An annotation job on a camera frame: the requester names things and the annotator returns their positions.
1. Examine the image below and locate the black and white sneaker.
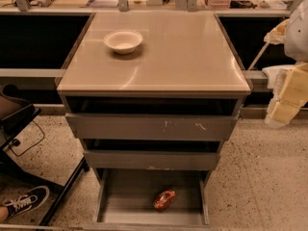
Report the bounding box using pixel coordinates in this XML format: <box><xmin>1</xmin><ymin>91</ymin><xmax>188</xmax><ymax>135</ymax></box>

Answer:
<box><xmin>0</xmin><ymin>186</ymin><xmax>50</xmax><ymax>222</ymax></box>

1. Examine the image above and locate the white stick with black tip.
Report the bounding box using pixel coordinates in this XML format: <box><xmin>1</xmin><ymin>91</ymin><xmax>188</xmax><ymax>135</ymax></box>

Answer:
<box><xmin>247</xmin><ymin>42</ymin><xmax>270</xmax><ymax>70</ymax></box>

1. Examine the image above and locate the grey drawer cabinet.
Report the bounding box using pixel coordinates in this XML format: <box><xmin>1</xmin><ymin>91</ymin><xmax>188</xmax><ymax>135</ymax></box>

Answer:
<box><xmin>53</xmin><ymin>11</ymin><xmax>254</xmax><ymax>178</ymax></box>

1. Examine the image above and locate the grey middle drawer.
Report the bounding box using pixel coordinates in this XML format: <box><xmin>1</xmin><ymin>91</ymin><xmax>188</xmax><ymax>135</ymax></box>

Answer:
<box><xmin>84</xmin><ymin>150</ymin><xmax>219</xmax><ymax>170</ymax></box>

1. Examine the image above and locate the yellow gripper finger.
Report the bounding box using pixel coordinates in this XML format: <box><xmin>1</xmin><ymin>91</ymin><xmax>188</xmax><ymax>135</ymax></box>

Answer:
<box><xmin>264</xmin><ymin>19</ymin><xmax>289</xmax><ymax>45</ymax></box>
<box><xmin>265</xmin><ymin>63</ymin><xmax>308</xmax><ymax>128</ymax></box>

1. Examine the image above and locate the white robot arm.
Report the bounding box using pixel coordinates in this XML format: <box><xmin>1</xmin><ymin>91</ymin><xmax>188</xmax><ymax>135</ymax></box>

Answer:
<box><xmin>263</xmin><ymin>0</ymin><xmax>308</xmax><ymax>128</ymax></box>

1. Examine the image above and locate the white paper bowl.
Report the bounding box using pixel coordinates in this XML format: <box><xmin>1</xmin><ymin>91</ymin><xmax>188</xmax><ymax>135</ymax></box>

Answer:
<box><xmin>103</xmin><ymin>30</ymin><xmax>143</xmax><ymax>55</ymax></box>

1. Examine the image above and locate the black floor cable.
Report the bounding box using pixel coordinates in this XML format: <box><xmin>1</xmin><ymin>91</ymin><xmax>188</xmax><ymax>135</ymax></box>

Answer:
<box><xmin>9</xmin><ymin>119</ymin><xmax>46</xmax><ymax>158</ymax></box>

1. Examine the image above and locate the grey open bottom drawer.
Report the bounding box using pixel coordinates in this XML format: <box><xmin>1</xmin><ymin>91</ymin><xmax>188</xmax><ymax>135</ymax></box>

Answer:
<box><xmin>84</xmin><ymin>169</ymin><xmax>218</xmax><ymax>231</ymax></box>

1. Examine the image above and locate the grey top drawer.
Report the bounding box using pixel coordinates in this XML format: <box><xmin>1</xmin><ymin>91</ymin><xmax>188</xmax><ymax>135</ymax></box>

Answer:
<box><xmin>65</xmin><ymin>113</ymin><xmax>237</xmax><ymax>141</ymax></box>

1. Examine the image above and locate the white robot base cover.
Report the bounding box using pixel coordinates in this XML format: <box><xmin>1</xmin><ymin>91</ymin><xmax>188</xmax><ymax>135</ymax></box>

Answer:
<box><xmin>262</xmin><ymin>64</ymin><xmax>294</xmax><ymax>90</ymax></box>

